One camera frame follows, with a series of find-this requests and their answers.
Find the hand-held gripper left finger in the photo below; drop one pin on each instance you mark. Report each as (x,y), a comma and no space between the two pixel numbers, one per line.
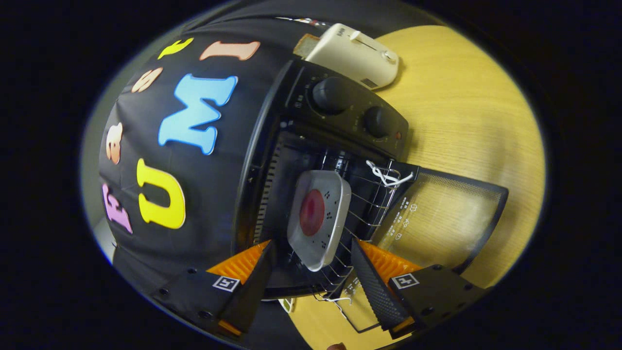
(250,291)

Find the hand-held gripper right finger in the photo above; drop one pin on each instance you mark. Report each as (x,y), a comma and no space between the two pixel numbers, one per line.
(374,287)

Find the white square plate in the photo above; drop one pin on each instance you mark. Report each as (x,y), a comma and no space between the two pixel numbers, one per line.
(335,209)

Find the pink ham slice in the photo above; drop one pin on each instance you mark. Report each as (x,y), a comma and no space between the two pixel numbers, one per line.
(312,213)

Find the black toaster oven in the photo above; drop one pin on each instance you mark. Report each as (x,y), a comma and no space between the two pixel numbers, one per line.
(350,104)

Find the white pop-up toaster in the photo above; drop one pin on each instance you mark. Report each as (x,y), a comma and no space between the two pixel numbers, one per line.
(350,56)

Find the brown bread slice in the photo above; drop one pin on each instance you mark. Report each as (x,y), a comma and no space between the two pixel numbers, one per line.
(306,46)

